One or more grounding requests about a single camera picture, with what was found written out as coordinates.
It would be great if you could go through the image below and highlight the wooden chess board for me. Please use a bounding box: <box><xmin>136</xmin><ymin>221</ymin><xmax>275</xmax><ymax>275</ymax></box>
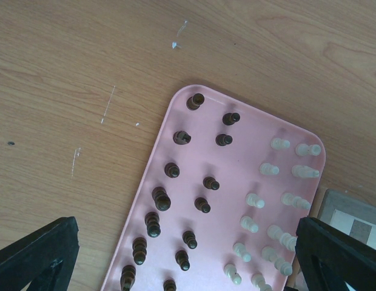
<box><xmin>292</xmin><ymin>188</ymin><xmax>376</xmax><ymax>291</ymax></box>

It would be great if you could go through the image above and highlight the dark chess queen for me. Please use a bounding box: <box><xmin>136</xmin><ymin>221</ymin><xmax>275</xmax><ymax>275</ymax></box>
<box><xmin>152</xmin><ymin>187</ymin><xmax>171</xmax><ymax>212</ymax></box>

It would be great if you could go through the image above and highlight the dark chess pawn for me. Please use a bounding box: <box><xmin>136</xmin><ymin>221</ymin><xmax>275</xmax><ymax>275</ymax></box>
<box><xmin>222</xmin><ymin>113</ymin><xmax>240</xmax><ymax>125</ymax></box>
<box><xmin>182</xmin><ymin>230</ymin><xmax>198</xmax><ymax>249</ymax></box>
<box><xmin>175</xmin><ymin>250</ymin><xmax>190</xmax><ymax>271</ymax></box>
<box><xmin>203</xmin><ymin>176</ymin><xmax>220</xmax><ymax>190</ymax></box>
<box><xmin>163</xmin><ymin>279</ymin><xmax>176</xmax><ymax>291</ymax></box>
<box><xmin>194</xmin><ymin>197</ymin><xmax>211</xmax><ymax>213</ymax></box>
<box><xmin>215</xmin><ymin>134</ymin><xmax>233</xmax><ymax>146</ymax></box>

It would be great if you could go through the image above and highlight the white chess rook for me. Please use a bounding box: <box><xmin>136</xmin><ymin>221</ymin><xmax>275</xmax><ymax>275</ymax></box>
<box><xmin>295</xmin><ymin>144</ymin><xmax>321</xmax><ymax>156</ymax></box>

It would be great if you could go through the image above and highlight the white chess pawn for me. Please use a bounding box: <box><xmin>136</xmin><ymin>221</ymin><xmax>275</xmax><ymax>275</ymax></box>
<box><xmin>246</xmin><ymin>193</ymin><xmax>265</xmax><ymax>209</ymax></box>
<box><xmin>223</xmin><ymin>264</ymin><xmax>242</xmax><ymax>285</ymax></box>
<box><xmin>270</xmin><ymin>138</ymin><xmax>290</xmax><ymax>150</ymax></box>
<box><xmin>232</xmin><ymin>242</ymin><xmax>252</xmax><ymax>263</ymax></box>
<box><xmin>259</xmin><ymin>162</ymin><xmax>280</xmax><ymax>175</ymax></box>
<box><xmin>240</xmin><ymin>215</ymin><xmax>259</xmax><ymax>233</ymax></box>

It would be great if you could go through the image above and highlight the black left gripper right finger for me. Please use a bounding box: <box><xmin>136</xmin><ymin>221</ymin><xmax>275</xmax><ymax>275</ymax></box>
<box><xmin>295</xmin><ymin>217</ymin><xmax>376</xmax><ymax>290</ymax></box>

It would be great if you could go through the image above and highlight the pink plastic tray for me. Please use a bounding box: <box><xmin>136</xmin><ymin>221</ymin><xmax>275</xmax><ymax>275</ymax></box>
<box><xmin>102</xmin><ymin>85</ymin><xmax>326</xmax><ymax>290</ymax></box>

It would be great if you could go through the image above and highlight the white chess bishop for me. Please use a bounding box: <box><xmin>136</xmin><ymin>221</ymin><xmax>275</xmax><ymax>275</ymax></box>
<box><xmin>251</xmin><ymin>273</ymin><xmax>272</xmax><ymax>291</ymax></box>
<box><xmin>281</xmin><ymin>192</ymin><xmax>311</xmax><ymax>210</ymax></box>

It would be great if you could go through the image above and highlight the dark chess knight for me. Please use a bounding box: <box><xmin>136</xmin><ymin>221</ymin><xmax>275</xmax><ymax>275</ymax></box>
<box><xmin>120</xmin><ymin>265</ymin><xmax>136</xmax><ymax>291</ymax></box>
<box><xmin>173</xmin><ymin>130</ymin><xmax>191</xmax><ymax>145</ymax></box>

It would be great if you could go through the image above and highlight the dark chess king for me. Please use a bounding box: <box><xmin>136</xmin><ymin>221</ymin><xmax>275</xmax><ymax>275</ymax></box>
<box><xmin>144</xmin><ymin>212</ymin><xmax>161</xmax><ymax>238</ymax></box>

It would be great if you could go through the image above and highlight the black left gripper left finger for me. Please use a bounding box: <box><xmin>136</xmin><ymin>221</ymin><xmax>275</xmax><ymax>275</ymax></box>
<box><xmin>0</xmin><ymin>216</ymin><xmax>79</xmax><ymax>290</ymax></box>

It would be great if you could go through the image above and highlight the dark chess rook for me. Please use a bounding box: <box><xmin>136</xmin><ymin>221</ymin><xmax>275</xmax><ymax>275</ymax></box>
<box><xmin>186</xmin><ymin>93</ymin><xmax>205</xmax><ymax>110</ymax></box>

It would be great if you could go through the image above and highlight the dark chess bishop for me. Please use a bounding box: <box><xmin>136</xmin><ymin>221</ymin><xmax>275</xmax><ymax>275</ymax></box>
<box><xmin>164</xmin><ymin>162</ymin><xmax>180</xmax><ymax>178</ymax></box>
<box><xmin>132</xmin><ymin>237</ymin><xmax>147</xmax><ymax>265</ymax></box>

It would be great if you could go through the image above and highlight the white chess knight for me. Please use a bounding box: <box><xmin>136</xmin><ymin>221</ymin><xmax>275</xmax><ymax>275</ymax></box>
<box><xmin>291</xmin><ymin>165</ymin><xmax>320</xmax><ymax>178</ymax></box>

